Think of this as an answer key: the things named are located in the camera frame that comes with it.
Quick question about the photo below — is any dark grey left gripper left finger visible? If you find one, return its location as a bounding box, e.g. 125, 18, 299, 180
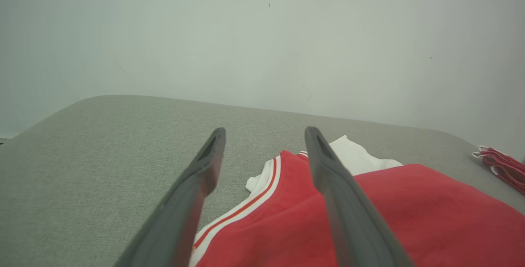
114, 127, 227, 267

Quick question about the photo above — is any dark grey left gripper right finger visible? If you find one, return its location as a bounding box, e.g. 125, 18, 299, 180
304, 126, 415, 267

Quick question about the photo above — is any red jersey with white sleeves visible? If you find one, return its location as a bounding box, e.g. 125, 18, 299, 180
188, 135, 525, 267

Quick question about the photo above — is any red garment stack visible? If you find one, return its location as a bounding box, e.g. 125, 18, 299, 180
472, 145, 525, 196

